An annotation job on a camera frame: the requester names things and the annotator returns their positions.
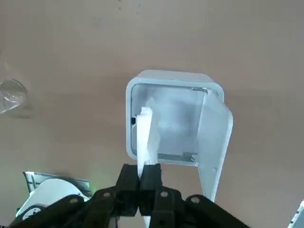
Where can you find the large glass beaker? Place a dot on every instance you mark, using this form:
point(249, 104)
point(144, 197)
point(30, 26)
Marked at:
point(13, 95)

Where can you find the white tissue sheet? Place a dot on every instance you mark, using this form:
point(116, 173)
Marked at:
point(143, 137)

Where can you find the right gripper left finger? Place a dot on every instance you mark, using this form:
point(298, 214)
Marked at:
point(104, 204)

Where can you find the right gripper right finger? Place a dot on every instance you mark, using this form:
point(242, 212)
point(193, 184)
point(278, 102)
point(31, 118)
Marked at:
point(166, 204)

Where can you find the white lidded trash bin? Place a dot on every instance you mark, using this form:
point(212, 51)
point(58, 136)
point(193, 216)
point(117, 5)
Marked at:
point(211, 133)

